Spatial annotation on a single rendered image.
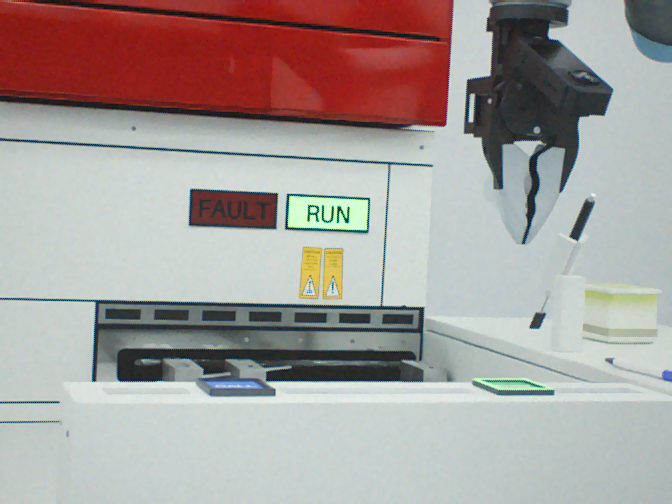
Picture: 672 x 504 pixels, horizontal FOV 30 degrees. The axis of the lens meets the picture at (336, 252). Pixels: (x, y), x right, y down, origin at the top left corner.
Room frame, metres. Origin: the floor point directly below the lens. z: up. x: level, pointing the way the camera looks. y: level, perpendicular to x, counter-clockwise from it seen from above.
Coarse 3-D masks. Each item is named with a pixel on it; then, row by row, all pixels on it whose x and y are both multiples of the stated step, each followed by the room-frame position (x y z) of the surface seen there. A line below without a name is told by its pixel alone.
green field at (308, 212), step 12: (300, 204) 1.67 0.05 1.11; (312, 204) 1.67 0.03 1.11; (324, 204) 1.68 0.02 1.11; (336, 204) 1.68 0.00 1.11; (348, 204) 1.69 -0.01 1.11; (360, 204) 1.69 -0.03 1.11; (300, 216) 1.67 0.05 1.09; (312, 216) 1.67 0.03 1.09; (324, 216) 1.68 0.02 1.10; (336, 216) 1.68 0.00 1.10; (348, 216) 1.69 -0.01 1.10; (360, 216) 1.70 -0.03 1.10; (336, 228) 1.68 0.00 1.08; (348, 228) 1.69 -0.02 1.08; (360, 228) 1.70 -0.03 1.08
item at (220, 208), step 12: (204, 192) 1.63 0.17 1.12; (204, 204) 1.63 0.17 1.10; (216, 204) 1.63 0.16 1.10; (228, 204) 1.64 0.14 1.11; (240, 204) 1.64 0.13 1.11; (252, 204) 1.65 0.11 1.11; (264, 204) 1.65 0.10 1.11; (192, 216) 1.62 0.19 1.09; (204, 216) 1.63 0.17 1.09; (216, 216) 1.63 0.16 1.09; (228, 216) 1.64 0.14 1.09; (240, 216) 1.64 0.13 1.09; (252, 216) 1.65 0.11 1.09; (264, 216) 1.65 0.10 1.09
